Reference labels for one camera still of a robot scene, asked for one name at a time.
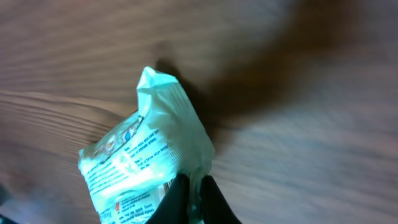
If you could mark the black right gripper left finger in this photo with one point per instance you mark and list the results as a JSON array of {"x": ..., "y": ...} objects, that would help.
[{"x": 173, "y": 207}]

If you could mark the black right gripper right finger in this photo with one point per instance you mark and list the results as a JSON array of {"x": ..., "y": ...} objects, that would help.
[{"x": 215, "y": 208}]

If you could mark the colourful packet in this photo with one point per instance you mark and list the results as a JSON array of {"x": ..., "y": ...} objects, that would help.
[{"x": 131, "y": 168}]

